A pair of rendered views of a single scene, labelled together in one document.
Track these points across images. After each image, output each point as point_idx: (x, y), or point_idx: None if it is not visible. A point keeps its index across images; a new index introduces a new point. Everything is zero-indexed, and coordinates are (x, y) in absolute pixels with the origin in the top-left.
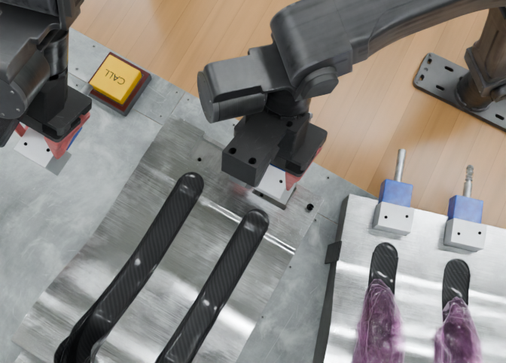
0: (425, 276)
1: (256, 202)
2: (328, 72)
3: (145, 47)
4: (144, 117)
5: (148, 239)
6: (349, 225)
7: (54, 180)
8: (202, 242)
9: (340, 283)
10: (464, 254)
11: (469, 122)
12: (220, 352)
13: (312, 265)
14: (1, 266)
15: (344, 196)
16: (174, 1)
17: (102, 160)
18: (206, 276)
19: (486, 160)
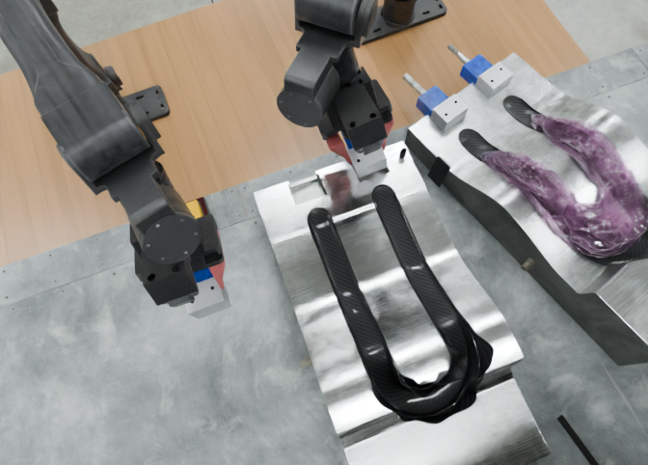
0: (502, 125)
1: (369, 185)
2: None
3: (178, 188)
4: (230, 228)
5: (335, 280)
6: (430, 145)
7: (220, 328)
8: (367, 243)
9: (468, 177)
10: (505, 92)
11: (414, 32)
12: (462, 287)
13: (434, 195)
14: (255, 421)
15: (401, 140)
16: (162, 144)
17: (236, 282)
18: (395, 259)
19: (446, 41)
